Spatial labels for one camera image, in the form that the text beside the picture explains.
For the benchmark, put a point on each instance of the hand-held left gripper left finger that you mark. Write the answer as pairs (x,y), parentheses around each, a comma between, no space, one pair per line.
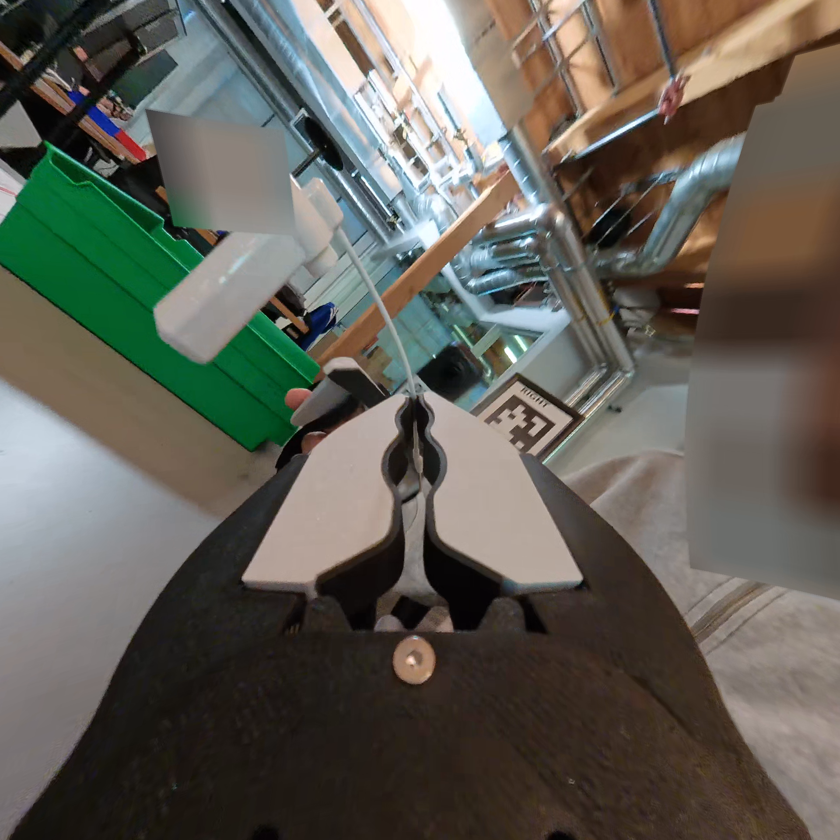
(328,518)

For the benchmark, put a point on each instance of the silver ceiling duct pipes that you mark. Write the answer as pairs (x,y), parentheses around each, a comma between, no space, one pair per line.
(564,262)

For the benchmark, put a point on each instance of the person's right hand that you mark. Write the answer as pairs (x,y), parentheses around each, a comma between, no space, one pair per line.
(298,399)

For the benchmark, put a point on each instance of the green plastic bin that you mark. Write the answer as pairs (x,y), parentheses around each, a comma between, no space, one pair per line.
(98,262)

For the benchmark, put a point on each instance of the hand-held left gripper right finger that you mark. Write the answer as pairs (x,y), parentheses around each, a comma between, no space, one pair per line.
(499,518)

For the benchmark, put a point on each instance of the black white marker board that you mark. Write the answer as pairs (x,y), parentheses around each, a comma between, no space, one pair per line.
(528,420)

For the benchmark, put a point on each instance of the wooden ceiling beam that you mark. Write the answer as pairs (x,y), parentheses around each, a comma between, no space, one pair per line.
(426,269)

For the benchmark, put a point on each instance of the white power adapter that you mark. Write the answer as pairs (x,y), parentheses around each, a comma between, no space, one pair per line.
(223,295)

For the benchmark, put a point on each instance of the grey desk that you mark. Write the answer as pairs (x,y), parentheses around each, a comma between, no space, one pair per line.
(79,558)

